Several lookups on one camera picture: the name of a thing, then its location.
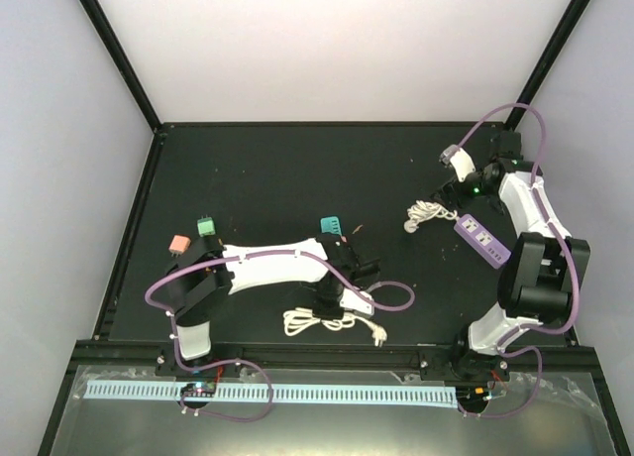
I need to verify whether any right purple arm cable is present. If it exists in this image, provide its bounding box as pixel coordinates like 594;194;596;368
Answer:
455;102;581;419

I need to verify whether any teal plug adapter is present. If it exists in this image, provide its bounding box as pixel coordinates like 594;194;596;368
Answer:
320;216;347;242

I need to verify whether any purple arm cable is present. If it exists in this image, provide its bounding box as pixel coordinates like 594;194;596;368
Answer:
455;102;581;419
144;255;416;422

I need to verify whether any purple power strip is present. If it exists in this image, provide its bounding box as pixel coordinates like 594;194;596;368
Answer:
454;214;511;270

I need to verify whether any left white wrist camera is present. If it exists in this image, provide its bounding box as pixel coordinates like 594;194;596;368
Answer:
339;288;374;317

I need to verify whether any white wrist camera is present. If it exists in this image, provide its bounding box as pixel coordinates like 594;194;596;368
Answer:
439;145;476;182
339;288;374;317

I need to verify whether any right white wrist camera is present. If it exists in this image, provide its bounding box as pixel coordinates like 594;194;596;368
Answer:
439;145;476;182

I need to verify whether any pink plug adapter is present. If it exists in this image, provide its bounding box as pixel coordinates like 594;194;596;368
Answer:
168;235;191;257

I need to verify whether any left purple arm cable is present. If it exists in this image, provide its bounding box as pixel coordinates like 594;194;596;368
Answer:
144;255;416;422

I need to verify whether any light blue cable duct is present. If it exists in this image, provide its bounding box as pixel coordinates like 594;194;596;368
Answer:
83;381;458;409

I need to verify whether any white cube cable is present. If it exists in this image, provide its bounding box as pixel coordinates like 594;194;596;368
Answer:
282;306;389;349

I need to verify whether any green plug adapter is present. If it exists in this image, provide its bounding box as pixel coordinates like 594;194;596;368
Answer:
196;216;216;237

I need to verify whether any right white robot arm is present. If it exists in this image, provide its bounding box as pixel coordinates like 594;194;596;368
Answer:
434;145;590;380

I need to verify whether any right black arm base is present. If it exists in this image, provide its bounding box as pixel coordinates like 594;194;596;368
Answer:
418;346;509;385

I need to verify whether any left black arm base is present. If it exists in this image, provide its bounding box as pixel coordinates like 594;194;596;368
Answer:
155;343;245;380

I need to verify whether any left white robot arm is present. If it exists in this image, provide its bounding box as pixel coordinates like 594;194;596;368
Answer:
166;233;378;376

